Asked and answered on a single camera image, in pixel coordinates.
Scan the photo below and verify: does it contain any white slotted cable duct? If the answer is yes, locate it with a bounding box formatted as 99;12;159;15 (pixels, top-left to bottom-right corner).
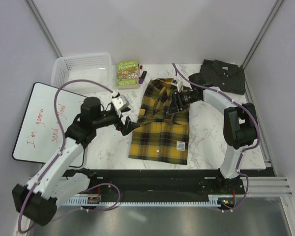
62;194;221;207

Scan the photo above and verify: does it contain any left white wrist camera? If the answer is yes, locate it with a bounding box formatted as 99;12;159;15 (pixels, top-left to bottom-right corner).
112;95;131;116

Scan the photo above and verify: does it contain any purple highlighter marker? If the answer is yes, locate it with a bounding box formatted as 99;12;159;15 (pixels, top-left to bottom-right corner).
138;70;147;84

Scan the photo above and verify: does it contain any right aluminium corner post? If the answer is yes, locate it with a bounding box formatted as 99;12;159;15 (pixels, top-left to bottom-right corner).
240;0;285;69

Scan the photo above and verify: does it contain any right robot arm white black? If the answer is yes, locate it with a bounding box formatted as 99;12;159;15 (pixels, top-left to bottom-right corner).
167;80;260;194

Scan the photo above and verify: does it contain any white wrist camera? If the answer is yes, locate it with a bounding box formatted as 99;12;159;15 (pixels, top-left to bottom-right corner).
172;79;184;92
112;95;131;116

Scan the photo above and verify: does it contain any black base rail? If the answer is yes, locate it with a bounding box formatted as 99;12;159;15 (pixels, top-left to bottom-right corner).
86;170;245;202

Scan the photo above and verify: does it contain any green treehouse book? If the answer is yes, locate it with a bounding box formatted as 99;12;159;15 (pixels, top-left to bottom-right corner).
116;60;139;89

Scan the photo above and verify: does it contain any yellow plaid long sleeve shirt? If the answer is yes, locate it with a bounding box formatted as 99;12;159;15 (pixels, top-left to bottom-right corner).
128;79;189;165

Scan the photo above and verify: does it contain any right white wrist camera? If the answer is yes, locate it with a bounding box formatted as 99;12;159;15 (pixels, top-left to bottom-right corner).
172;79;184;92

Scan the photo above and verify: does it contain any white plastic basket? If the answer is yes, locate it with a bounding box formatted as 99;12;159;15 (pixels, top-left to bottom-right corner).
50;53;113;89

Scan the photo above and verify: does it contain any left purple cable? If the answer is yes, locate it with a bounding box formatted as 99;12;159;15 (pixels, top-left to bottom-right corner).
17;80;118;233

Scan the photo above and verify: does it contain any folded dark striped shirt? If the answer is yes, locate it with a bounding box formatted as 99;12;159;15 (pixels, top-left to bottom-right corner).
188;59;245;95

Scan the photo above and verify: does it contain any aluminium corner post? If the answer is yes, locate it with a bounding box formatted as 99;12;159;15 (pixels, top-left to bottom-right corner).
240;0;285;69
25;0;62;58

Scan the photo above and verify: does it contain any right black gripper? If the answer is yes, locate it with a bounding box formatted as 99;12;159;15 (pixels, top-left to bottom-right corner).
166;90;199;116

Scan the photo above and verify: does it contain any left aluminium corner post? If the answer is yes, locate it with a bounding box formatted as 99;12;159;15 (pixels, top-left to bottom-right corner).
25;0;62;58

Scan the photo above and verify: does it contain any whiteboard with red writing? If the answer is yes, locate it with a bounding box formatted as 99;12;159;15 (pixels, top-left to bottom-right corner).
12;83;86;163

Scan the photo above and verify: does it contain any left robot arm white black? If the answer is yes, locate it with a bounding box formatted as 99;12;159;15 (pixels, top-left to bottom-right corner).
12;95;138;226

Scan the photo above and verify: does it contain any red capped marker pen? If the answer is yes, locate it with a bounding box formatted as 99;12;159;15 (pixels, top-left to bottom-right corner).
138;65;143;78

